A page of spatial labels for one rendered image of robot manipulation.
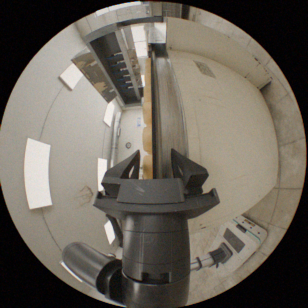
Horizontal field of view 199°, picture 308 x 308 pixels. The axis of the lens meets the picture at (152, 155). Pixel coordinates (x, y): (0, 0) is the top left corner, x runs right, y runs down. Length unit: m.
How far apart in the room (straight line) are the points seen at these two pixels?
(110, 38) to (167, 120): 0.55
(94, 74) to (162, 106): 0.57
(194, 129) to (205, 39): 0.46
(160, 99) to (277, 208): 1.04
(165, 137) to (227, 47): 0.57
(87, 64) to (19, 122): 1.75
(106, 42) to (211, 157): 0.67
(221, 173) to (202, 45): 0.53
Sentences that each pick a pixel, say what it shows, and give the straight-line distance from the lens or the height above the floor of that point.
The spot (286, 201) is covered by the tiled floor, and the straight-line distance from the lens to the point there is 0.96.
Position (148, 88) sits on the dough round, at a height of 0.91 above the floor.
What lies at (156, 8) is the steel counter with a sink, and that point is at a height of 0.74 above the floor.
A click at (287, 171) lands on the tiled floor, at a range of 0.91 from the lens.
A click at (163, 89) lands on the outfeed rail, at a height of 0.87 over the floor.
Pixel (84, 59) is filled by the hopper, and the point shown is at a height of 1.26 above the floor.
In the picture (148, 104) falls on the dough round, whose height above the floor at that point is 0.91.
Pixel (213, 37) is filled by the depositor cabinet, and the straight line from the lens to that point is 0.55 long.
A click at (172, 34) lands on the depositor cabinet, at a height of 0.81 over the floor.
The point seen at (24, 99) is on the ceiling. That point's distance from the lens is 2.31.
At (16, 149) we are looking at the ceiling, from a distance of 2.11.
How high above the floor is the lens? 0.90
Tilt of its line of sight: 3 degrees up
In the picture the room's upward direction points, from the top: 91 degrees counter-clockwise
